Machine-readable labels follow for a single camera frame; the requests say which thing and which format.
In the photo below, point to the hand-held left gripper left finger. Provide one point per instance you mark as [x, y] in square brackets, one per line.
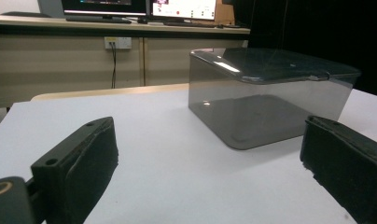
[80, 168]

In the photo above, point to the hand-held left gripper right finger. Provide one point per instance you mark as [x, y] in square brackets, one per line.
[348, 165]

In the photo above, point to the grey transparent plastic box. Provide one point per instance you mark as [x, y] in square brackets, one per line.
[264, 115]

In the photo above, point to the grey transparent box lid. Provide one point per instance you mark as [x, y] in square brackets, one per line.
[270, 63]

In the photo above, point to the wooden table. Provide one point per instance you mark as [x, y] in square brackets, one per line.
[115, 91]

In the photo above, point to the white table cover sheet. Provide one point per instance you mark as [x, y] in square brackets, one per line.
[177, 161]

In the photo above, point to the beige office desk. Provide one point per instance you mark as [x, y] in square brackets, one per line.
[62, 68]

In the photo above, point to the black curtain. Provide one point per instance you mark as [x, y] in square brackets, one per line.
[317, 28]

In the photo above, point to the black keyboard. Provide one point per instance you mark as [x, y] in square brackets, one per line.
[96, 20]
[189, 24]

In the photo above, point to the black computer mouse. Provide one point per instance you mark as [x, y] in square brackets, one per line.
[142, 20]

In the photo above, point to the dark computer monitor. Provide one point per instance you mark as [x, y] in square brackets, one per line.
[102, 6]

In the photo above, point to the dark flat pad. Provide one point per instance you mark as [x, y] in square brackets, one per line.
[25, 14]

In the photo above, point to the bright computer monitor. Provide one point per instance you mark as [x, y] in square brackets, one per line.
[183, 9]

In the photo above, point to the brown cardboard box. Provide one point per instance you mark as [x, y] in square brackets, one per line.
[224, 12]

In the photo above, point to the white wall socket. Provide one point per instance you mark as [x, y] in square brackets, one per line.
[121, 43]

